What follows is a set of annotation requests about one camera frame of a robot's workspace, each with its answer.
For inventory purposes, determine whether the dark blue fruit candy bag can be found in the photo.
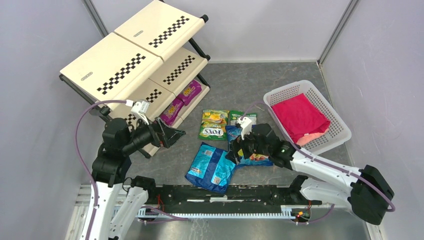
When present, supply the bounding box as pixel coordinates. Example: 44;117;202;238
225;125;274;168

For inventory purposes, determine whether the purple grape candy bag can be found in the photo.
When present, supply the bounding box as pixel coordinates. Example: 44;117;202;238
159;98;184;126

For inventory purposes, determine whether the light blue Slendy bag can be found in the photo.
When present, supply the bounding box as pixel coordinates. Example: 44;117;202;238
185;142;236;194

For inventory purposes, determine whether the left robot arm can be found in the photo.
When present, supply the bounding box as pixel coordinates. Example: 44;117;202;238
80;117;186;240

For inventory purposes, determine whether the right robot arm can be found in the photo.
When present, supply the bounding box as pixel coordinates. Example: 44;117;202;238
226;123;396;225

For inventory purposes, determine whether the green Fox's candy bag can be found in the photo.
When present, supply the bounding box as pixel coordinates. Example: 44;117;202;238
198;109;230;141

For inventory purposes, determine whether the small green white candy bag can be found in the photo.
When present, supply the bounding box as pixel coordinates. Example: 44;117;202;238
229;109;259;127

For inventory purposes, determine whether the purple candy bag on shelf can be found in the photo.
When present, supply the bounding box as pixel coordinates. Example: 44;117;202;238
176;79;202;106

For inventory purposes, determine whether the cream tiered shelf rack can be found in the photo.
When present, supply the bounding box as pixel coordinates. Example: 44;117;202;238
58;0;211;158

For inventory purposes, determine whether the red cloth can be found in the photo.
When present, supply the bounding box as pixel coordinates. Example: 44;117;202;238
271;93;331;146

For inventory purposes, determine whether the white plastic basket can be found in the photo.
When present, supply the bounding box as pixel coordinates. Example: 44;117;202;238
263;80;352;155

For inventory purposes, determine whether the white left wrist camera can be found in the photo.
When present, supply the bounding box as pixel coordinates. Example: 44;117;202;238
130;100;150;125

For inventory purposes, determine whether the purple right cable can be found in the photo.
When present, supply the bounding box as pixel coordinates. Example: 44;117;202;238
240;100;397;226

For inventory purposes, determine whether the purple cable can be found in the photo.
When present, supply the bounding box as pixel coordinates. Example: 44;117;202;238
240;100;397;226
74;99;134;240

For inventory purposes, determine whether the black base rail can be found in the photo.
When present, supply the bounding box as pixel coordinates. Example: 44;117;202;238
146;185;322;214

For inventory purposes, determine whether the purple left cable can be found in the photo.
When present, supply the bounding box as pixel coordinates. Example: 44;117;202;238
74;99;134;240

